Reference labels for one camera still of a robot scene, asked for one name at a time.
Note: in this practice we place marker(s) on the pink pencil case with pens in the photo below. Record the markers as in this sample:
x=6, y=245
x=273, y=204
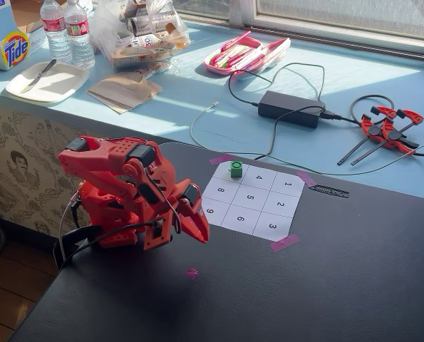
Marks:
x=247, y=53

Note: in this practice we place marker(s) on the red robot arm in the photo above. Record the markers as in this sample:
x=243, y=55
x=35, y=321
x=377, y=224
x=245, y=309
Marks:
x=101, y=153

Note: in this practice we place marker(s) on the Tide detergent box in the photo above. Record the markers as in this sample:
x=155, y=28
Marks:
x=15, y=50

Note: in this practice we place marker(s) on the clear plastic bag with rolls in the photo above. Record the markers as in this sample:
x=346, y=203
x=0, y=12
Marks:
x=140, y=32

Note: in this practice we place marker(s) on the black pin header strip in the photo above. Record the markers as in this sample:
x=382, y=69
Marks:
x=329, y=191

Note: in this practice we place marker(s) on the black table clamp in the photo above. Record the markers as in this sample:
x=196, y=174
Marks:
x=74, y=237

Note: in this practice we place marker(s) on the light blue window ledge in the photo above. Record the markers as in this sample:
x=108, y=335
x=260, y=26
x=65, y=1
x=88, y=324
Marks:
x=197, y=85

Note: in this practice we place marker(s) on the red wrist camera mount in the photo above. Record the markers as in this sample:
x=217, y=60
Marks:
x=154, y=238

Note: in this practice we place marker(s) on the clear plastic water bottle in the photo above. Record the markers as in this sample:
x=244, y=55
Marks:
x=80, y=39
x=56, y=35

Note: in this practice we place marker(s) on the white square plate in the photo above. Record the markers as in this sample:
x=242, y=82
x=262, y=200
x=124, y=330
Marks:
x=55, y=83

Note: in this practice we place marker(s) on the white plastic knife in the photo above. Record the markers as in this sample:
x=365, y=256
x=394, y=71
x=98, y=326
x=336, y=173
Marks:
x=37, y=76

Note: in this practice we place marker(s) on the purple tape strip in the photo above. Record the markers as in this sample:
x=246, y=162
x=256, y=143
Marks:
x=306, y=178
x=284, y=242
x=220, y=159

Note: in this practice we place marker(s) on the window frame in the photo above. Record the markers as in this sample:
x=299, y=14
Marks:
x=340, y=32

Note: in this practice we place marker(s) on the orange black bar clamp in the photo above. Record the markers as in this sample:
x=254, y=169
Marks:
x=413, y=117
x=366, y=124

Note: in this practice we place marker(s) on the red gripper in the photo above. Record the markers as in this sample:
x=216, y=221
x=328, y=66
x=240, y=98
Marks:
x=193, y=213

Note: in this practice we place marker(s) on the brown paper napkins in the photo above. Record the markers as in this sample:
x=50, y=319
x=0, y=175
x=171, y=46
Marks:
x=124, y=90

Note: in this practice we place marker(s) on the small purple tape mark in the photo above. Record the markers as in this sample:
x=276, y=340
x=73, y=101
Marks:
x=191, y=273

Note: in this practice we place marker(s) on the white numbered grid paper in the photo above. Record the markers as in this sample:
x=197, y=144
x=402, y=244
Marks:
x=251, y=197

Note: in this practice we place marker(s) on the black power adapter brick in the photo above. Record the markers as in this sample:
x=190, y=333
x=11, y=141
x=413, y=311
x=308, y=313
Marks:
x=290, y=108

